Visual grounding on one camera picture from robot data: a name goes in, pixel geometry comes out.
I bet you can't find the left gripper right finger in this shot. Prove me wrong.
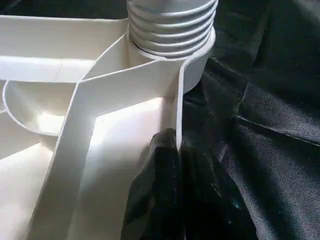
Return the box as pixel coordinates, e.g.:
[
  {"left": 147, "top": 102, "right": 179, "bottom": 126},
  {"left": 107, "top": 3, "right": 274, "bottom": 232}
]
[{"left": 181, "top": 145, "right": 257, "bottom": 240}]

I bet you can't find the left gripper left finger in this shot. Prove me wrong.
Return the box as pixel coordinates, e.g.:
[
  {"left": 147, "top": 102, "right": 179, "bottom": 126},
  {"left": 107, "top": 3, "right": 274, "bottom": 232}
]
[{"left": 120, "top": 128, "right": 184, "bottom": 240}]

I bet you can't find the white plastic table top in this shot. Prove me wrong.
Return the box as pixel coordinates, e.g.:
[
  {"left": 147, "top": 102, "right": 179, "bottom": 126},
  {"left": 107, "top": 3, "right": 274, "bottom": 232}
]
[{"left": 0, "top": 15, "right": 217, "bottom": 240}]

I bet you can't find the white plastic table leg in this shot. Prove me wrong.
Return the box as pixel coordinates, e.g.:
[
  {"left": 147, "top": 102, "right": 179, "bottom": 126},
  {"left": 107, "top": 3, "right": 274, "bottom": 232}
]
[{"left": 126, "top": 0, "right": 219, "bottom": 59}]

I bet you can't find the black work surface mat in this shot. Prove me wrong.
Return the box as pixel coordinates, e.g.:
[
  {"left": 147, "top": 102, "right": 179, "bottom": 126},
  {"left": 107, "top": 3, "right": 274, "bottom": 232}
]
[{"left": 0, "top": 0, "right": 320, "bottom": 240}]

